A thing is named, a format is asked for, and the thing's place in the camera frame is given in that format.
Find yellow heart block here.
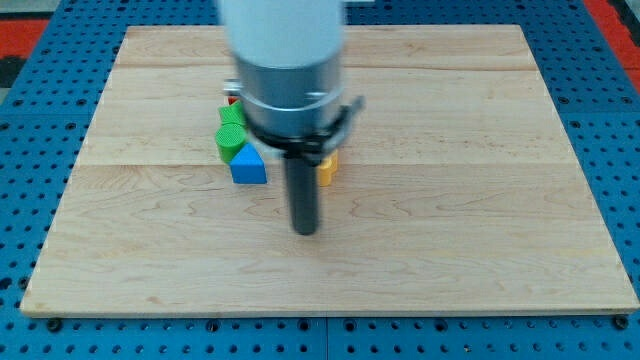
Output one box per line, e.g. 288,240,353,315
317,150,339,187

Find blue triangle block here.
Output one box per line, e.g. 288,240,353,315
229,143,267,184

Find wooden board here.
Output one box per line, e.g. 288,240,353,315
21,25,639,318

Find green star block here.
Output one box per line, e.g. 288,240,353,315
218,100,246,127

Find green cylinder block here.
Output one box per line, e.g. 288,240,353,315
215,123,246,163

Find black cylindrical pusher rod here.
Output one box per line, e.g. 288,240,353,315
283,153,319,235

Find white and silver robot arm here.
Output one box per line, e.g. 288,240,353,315
218,0,344,138

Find black clamp bracket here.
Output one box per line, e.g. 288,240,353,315
224,79,365,166

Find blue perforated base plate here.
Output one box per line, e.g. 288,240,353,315
1,0,639,359

